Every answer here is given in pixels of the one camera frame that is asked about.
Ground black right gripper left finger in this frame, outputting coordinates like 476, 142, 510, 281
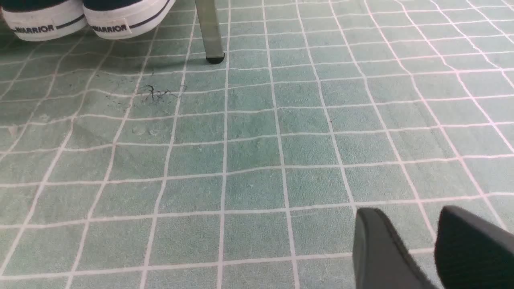
353, 208, 436, 289

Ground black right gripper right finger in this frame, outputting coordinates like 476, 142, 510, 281
434, 206, 514, 289

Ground navy slip-on shoe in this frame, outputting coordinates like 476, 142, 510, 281
83, 0, 175, 40
1, 0, 88, 42

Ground metal shoe rack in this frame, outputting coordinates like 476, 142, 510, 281
195, 0, 225, 64

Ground green checkered floor cloth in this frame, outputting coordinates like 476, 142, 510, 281
0, 0, 514, 289

